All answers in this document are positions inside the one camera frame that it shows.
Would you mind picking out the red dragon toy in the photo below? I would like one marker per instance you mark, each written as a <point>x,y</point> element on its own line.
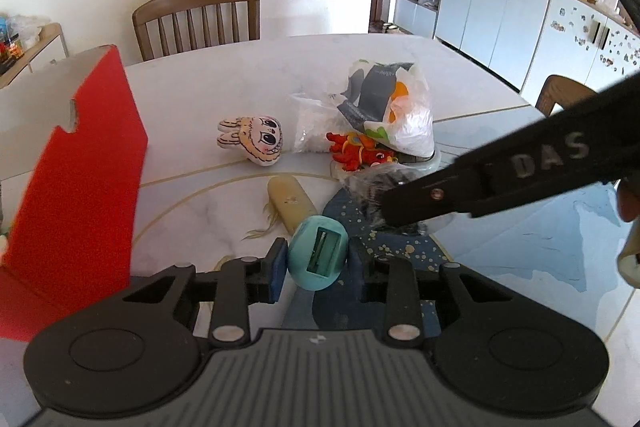
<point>357,152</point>

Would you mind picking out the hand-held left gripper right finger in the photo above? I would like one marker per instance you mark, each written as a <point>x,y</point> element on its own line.
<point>357,267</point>

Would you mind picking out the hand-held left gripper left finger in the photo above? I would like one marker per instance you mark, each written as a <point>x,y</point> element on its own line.
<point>275,269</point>

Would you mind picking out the white wooden sideboard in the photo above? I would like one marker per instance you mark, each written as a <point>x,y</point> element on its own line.
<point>35,52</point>

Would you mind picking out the person's right hand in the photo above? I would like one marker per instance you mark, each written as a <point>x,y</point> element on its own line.
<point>627,204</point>

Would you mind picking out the beige cylinder with hair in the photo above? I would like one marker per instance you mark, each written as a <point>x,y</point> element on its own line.
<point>290,202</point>

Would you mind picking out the rabbit plush toy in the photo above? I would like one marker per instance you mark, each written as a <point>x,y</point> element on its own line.
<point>257,139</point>

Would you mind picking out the red cardboard box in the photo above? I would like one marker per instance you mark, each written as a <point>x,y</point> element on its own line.
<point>85,187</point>

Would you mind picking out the grey wall cabinet unit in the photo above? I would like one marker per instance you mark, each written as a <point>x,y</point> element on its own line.
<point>500,17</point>

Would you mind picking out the clear bag of white granules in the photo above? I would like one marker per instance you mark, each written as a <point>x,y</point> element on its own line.
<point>312,127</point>

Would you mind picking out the white printed plastic bag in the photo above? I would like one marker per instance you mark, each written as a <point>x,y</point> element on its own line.
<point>400,107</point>

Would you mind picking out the wooden slat-back chair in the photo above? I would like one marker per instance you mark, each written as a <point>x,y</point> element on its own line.
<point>562,94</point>
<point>197,17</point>

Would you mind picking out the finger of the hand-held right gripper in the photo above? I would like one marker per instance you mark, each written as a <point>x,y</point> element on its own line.
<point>525,167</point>

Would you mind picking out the teal egg-shaped device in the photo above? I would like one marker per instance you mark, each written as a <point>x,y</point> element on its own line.
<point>305,252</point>

